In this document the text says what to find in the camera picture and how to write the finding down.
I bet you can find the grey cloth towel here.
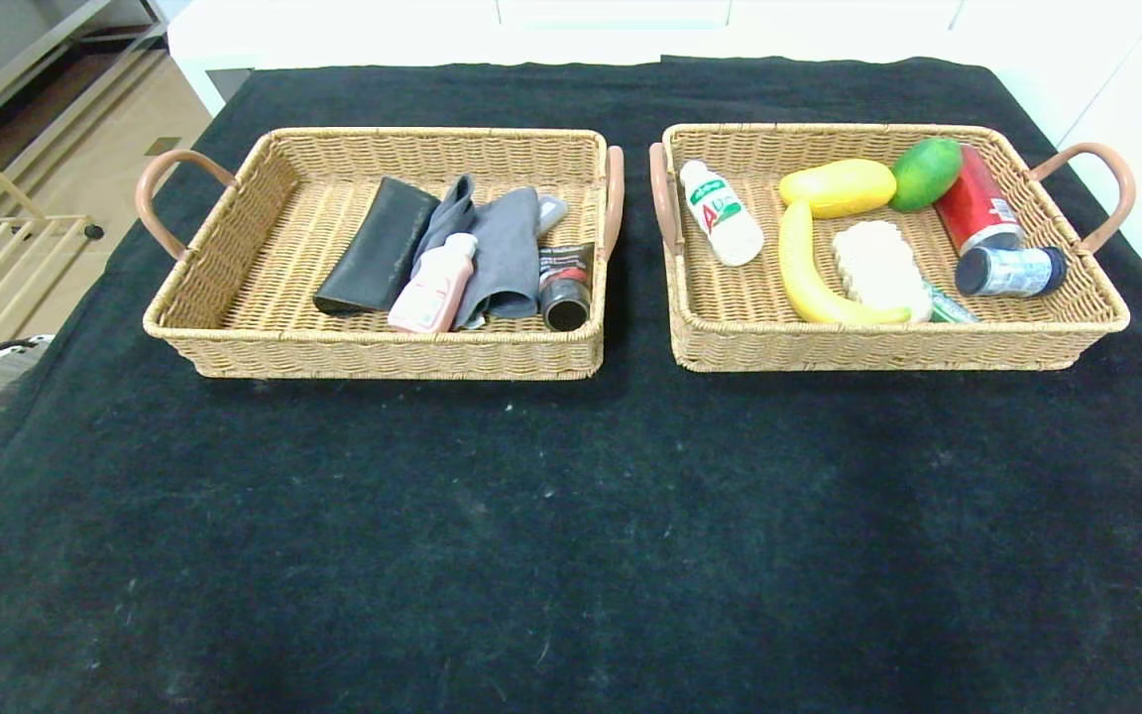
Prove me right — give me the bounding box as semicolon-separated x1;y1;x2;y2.
410;175;542;330

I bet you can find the pink bottle with white cap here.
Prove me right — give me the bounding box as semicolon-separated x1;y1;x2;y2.
387;232;479;335

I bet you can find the white milk bottle green label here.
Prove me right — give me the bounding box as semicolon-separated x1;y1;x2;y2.
679;160;765;269

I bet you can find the black leather case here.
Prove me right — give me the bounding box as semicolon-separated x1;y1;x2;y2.
312;177;442;317

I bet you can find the yellow toy banana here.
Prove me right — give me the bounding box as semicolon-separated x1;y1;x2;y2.
778;198;914;326

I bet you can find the ridged toy bread loaf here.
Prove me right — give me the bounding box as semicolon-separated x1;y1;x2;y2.
832;219;934;323

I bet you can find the black tube with red label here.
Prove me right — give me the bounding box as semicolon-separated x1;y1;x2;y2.
538;243;596;334

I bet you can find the black tablecloth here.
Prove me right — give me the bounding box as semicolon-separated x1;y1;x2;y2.
0;57;1142;714

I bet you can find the yellow toy mango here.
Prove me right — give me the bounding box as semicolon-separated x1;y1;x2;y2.
778;159;898;220

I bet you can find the green gum pack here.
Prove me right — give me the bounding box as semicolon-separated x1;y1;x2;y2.
926;286;980;325

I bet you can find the green toy fruit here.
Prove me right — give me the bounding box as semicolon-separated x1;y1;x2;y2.
890;138;965;214

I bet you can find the red drink can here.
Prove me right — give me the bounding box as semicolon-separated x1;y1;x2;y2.
934;146;1025;259

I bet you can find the grey metal shelf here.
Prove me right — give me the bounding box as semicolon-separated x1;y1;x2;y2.
0;0;168;214

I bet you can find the wicker basket with brown handles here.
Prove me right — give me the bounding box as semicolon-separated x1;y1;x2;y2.
648;123;1137;374
135;127;626;382

